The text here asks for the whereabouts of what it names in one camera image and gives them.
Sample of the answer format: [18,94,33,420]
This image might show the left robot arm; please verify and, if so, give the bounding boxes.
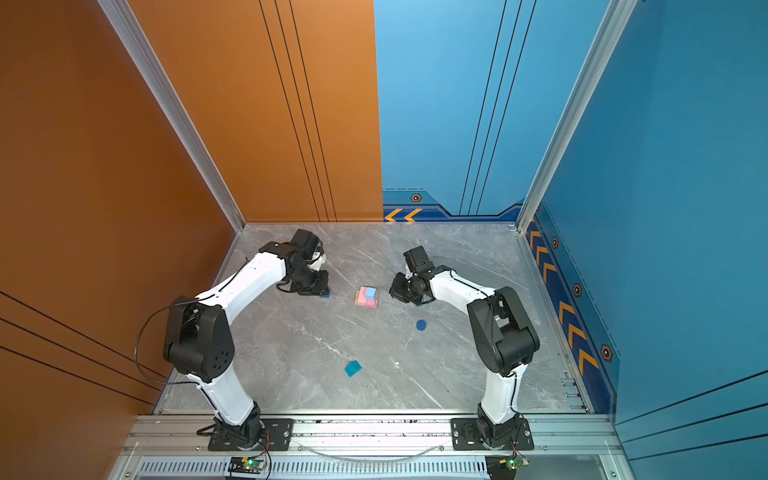
[163,229,329,450]

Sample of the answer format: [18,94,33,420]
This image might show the left green circuit board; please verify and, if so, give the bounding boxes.
[227,456,269,479]

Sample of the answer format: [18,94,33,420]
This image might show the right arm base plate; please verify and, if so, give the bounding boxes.
[450,415,535,451]

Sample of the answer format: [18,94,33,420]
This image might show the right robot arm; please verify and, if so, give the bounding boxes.
[389,246,540,451]

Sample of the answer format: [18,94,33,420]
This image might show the light pink rectangular block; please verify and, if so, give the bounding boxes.
[355,287,367,306]

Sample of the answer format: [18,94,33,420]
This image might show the right aluminium corner post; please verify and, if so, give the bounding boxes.
[515,0,637,234]

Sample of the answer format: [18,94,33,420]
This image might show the green circuit board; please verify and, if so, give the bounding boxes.
[227,456,269,479]
[485,456,530,480]

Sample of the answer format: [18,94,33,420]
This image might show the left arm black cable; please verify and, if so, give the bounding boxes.
[134,302,199,386]

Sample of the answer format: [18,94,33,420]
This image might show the left aluminium corner post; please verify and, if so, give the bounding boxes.
[98,0,246,233]

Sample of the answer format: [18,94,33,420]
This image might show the aluminium front rail frame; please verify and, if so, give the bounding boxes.
[109,410,634,479]

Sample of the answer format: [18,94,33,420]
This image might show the teal cube block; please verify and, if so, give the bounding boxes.
[344,360,362,377]

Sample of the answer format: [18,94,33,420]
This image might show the aluminium corner post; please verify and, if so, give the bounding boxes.
[98,0,246,233]
[515,0,637,234]

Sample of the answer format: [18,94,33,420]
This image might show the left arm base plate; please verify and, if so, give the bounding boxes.
[198,418,295,452]

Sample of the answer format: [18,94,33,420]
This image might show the right green circuit board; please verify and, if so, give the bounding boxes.
[485,456,530,480]

